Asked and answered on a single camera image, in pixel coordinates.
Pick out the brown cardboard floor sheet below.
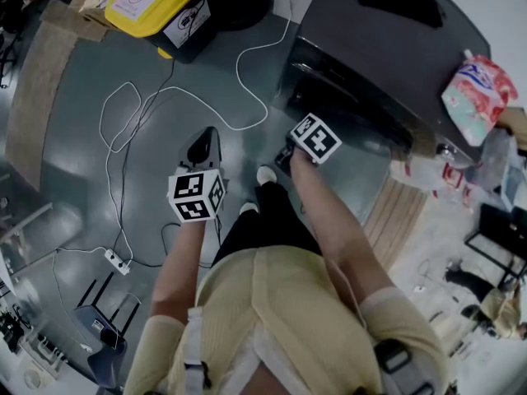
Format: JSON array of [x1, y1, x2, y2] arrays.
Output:
[[5, 13, 80, 193]]

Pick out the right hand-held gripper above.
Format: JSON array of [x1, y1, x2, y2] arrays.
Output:
[[273, 112, 343, 177]]

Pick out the pink detergent pouch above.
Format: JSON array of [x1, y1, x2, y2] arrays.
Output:
[[441, 49, 520, 147]]

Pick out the clear plastic bag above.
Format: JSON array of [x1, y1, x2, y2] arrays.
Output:
[[478, 127, 527, 206]]

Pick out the dark router with antennas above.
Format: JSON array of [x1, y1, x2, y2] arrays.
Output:
[[72, 271, 142, 352]]

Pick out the open cardboard box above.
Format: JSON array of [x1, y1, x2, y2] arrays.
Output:
[[40, 0, 138, 44]]

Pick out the dark grey washing machine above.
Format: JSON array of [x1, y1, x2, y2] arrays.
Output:
[[273, 0, 493, 166]]

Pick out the person's left forearm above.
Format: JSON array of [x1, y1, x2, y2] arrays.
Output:
[[150, 219, 217, 325]]

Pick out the person's pale yellow cardigan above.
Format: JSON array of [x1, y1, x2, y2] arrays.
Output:
[[123, 244, 450, 395]]

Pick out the black floor cable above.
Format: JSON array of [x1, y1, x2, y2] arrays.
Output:
[[110, 57, 223, 269]]

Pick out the yellow-lid black bin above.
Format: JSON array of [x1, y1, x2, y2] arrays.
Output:
[[104, 0, 218, 64]]

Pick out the grey harness strap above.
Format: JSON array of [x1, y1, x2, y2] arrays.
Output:
[[182, 359, 213, 391], [371, 337, 436, 395]]

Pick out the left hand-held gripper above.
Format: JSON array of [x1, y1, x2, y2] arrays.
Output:
[[167, 126, 227, 225]]

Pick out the black pedestal fan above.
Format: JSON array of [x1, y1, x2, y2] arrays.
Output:
[[212, 0, 272, 31]]

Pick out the long white floor cable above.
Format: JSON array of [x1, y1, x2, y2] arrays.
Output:
[[99, 0, 269, 263]]

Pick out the person's black trousers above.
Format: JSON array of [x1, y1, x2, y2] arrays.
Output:
[[211, 180, 324, 269]]

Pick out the clear water jug red label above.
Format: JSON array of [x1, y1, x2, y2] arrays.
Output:
[[389, 153, 438, 189], [441, 164, 475, 206]]

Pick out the white power strip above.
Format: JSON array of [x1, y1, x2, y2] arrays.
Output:
[[103, 249, 133, 277]]

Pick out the person's right forearm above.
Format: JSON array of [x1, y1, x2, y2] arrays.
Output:
[[288, 154, 399, 317]]

